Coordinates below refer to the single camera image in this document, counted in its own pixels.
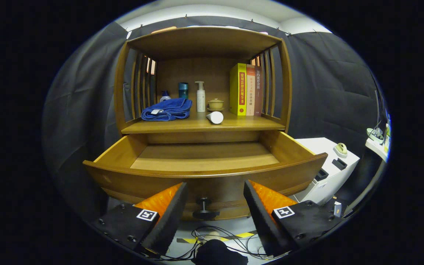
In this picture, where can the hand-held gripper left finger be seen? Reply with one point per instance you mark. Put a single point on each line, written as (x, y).
(169, 221)

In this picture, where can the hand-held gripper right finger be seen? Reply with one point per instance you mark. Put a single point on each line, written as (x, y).
(263, 221)

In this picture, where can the wooden drawer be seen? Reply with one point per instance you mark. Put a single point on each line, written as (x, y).
(204, 158)

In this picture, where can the white green-capped tube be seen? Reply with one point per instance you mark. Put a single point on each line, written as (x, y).
(215, 117)

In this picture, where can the white side cabinet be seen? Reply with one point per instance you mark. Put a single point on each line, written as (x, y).
(326, 176)

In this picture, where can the wooden countertop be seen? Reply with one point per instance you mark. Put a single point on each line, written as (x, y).
(182, 126)

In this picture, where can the wooden cabinet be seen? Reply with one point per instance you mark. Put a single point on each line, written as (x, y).
(204, 42)

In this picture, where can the dark cloth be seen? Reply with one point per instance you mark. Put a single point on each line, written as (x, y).
(215, 254)

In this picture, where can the beige tape dispenser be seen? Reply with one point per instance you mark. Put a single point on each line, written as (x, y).
(341, 149)

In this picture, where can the blue towel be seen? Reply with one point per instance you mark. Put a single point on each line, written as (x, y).
(168, 109)

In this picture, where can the beige saucer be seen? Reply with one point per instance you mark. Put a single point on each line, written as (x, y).
(215, 109)

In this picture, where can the small white blue-capped bottle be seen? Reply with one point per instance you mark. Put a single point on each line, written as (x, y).
(165, 97)

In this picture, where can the white pump bottle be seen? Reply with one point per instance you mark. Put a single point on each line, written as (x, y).
(200, 101)

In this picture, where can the beige lidded tea cup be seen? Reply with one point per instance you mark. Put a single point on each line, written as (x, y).
(215, 104)

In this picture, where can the brown book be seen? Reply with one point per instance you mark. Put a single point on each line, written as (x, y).
(258, 92)

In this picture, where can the orange and cream book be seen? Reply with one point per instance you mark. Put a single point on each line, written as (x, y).
(250, 92)

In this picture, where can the yellow book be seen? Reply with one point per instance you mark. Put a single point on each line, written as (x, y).
(238, 92)

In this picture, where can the teal bottle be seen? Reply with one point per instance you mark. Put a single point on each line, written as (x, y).
(183, 90)

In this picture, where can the white desk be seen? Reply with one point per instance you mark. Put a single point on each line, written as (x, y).
(377, 149)

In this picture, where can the grey bowl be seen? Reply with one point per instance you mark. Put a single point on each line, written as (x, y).
(375, 134)

